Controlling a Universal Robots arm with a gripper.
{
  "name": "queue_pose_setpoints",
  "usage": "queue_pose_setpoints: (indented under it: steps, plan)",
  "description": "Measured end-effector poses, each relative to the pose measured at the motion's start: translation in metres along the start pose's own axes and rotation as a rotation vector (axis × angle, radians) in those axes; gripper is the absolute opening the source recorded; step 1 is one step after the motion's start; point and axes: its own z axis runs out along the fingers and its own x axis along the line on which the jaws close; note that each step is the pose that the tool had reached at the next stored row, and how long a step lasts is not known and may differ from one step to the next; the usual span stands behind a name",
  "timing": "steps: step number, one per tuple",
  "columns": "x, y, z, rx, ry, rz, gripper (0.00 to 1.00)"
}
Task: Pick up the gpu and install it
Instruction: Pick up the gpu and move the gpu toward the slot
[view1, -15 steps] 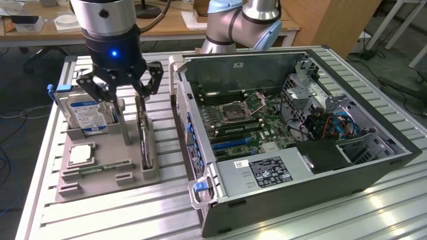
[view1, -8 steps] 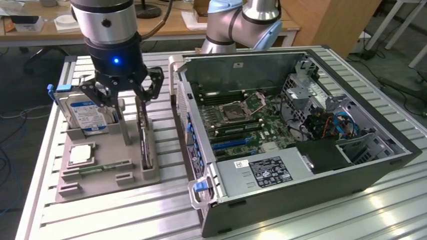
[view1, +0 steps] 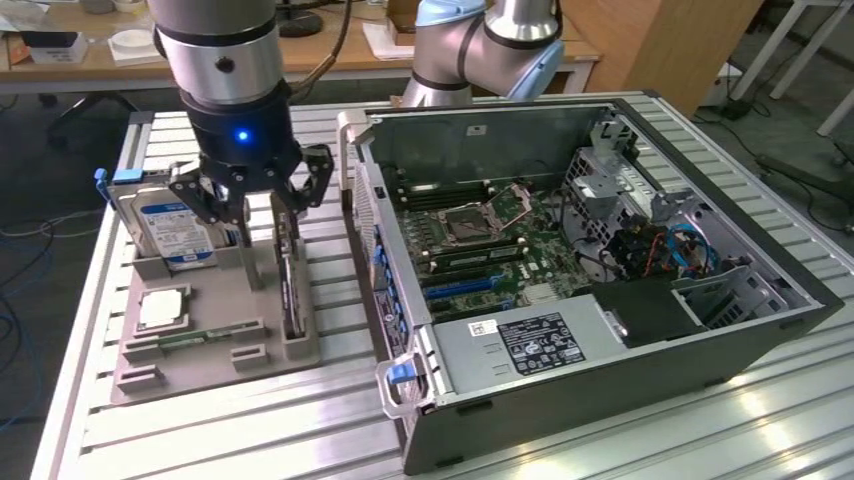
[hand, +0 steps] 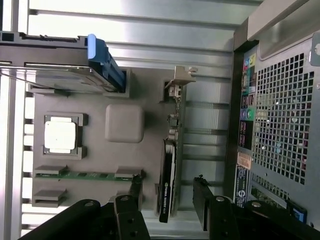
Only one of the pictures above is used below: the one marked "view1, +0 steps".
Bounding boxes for wooden cabinet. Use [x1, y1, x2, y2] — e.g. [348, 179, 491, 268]
[559, 0, 766, 116]

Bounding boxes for grey disk bay bracket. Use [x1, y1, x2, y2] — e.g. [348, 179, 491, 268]
[669, 264, 795, 331]

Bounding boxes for black stand foot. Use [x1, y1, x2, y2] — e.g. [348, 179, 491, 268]
[755, 153, 854, 184]

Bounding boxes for brown robot cable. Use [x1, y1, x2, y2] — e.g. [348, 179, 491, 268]
[285, 0, 355, 109]

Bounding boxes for black RAM slot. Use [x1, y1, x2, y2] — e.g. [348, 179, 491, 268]
[404, 189, 492, 203]
[404, 181, 492, 195]
[404, 196, 492, 211]
[425, 239, 525, 265]
[423, 234, 521, 259]

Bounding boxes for white table frame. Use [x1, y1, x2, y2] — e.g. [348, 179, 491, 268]
[730, 0, 854, 137]

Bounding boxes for blue floor cable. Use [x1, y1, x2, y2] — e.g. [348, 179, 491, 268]
[0, 234, 56, 431]

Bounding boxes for installed RAM stick with label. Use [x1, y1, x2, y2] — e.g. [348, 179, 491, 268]
[429, 243, 529, 275]

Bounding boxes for silver CPU chip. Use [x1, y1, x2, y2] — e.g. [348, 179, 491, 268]
[136, 288, 192, 331]

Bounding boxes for brown cardboard box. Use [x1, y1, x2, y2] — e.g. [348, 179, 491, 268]
[385, 0, 423, 34]

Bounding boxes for loose green RAM stick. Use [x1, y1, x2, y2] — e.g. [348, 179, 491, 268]
[156, 327, 261, 347]

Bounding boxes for wooden desk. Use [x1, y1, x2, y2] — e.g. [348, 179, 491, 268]
[0, 0, 601, 96]

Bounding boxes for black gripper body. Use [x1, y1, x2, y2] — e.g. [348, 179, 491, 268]
[180, 79, 304, 195]

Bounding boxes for black wire bundle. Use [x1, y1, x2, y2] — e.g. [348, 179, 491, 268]
[557, 189, 625, 282]

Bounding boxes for perforated metal disk bay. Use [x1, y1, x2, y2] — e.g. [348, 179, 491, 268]
[561, 119, 676, 251]

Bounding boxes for CPU socket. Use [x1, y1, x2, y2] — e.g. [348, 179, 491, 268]
[432, 203, 503, 247]

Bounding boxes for black chair base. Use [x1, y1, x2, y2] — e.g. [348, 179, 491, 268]
[38, 92, 141, 147]

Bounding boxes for grey power supply unit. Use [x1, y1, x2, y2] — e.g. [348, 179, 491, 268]
[425, 294, 632, 396]

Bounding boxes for blue data wire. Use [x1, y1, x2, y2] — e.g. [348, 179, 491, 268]
[665, 223, 723, 279]

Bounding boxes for green motherboard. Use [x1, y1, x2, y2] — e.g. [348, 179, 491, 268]
[392, 177, 599, 324]

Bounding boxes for open black PC case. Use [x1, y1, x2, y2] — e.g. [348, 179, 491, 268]
[336, 97, 847, 476]

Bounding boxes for black round lamp base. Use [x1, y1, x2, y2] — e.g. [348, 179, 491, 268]
[276, 0, 327, 39]

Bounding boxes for grey parts rack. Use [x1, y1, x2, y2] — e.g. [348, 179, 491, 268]
[109, 199, 325, 406]

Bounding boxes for hard disk with blue carrier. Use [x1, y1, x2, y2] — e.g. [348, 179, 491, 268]
[92, 167, 228, 274]

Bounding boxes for orange wire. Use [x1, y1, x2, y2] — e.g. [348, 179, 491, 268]
[647, 227, 669, 277]

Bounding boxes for white round dish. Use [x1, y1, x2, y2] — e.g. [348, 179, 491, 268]
[105, 27, 165, 67]

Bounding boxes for graphics card with fan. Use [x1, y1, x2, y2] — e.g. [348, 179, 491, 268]
[268, 191, 309, 340]

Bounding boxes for open metal socket cover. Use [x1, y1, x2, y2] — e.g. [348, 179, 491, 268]
[484, 182, 535, 221]

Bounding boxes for grey floor cable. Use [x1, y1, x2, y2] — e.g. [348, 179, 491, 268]
[0, 209, 101, 239]

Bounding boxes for black plastic shroud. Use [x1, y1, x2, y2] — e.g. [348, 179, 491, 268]
[592, 279, 710, 349]

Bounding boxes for long expansion slot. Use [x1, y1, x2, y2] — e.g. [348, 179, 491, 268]
[423, 273, 509, 302]
[425, 293, 516, 314]

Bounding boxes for white paper sheets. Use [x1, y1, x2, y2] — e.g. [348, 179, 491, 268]
[361, 22, 419, 61]

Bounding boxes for white box with black lid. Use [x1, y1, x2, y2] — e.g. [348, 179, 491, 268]
[18, 30, 89, 65]

